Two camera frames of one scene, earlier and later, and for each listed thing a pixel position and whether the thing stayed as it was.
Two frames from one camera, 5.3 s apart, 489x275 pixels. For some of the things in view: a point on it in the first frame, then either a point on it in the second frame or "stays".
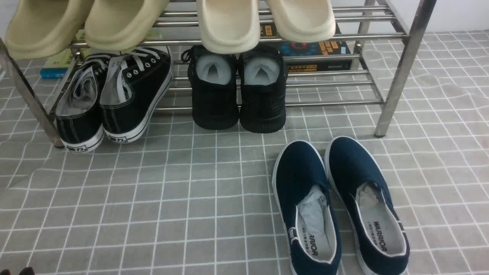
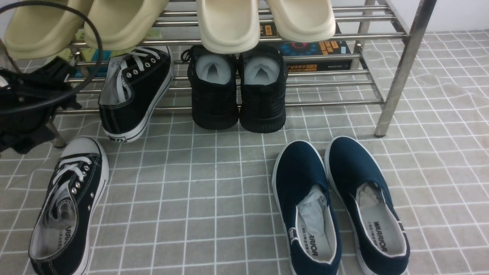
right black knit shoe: [263, 90] stays
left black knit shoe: [214, 78] stays
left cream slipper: [230, 26] stays
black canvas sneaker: [136, 83] stays
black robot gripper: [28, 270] → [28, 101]
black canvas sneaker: [78, 118] → [58, 244]
